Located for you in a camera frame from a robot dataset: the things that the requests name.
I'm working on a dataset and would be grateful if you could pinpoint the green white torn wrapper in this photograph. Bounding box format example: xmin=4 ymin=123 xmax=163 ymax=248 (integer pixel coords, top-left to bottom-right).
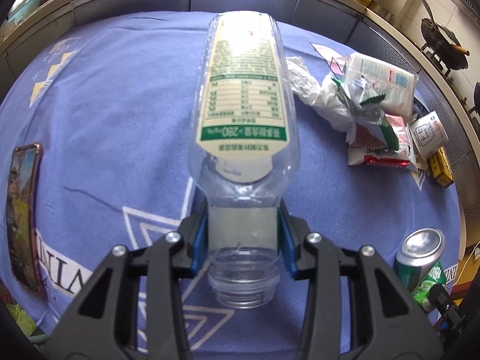
xmin=332 ymin=76 xmax=400 ymax=150

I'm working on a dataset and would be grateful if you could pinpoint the clear plastic bottle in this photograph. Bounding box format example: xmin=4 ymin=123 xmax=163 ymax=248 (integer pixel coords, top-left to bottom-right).
xmin=188 ymin=11 xmax=300 ymax=309

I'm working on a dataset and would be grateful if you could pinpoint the red white snack bag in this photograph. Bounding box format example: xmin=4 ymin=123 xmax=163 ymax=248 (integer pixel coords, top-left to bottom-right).
xmin=347 ymin=115 xmax=417 ymax=172

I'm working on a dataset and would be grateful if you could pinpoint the white tissue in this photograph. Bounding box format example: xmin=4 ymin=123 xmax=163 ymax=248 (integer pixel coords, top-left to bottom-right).
xmin=286 ymin=56 xmax=356 ymax=145

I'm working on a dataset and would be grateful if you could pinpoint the smartphone in red case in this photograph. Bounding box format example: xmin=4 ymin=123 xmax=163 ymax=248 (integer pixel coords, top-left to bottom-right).
xmin=5 ymin=142 xmax=44 ymax=297

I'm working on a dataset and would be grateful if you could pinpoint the green drink can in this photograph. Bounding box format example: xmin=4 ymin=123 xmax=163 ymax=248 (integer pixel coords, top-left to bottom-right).
xmin=394 ymin=228 xmax=447 ymax=313

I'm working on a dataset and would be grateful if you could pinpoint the blue printed tablecloth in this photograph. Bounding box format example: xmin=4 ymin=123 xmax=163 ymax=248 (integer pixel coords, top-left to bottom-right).
xmin=1 ymin=11 xmax=460 ymax=332

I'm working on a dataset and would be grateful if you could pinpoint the yellow red seasoning box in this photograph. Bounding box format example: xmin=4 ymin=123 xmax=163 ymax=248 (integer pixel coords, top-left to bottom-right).
xmin=428 ymin=147 xmax=454 ymax=188

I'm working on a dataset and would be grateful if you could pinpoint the black wok with spatula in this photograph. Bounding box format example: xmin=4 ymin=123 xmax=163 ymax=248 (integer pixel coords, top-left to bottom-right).
xmin=420 ymin=0 xmax=470 ymax=71

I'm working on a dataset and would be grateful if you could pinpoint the white tissue pack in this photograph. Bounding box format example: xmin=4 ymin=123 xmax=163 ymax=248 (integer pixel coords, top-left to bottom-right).
xmin=343 ymin=52 xmax=418 ymax=118

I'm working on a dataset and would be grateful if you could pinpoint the white yogurt cup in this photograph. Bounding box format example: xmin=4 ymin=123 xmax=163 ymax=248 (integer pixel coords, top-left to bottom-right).
xmin=409 ymin=111 xmax=448 ymax=159

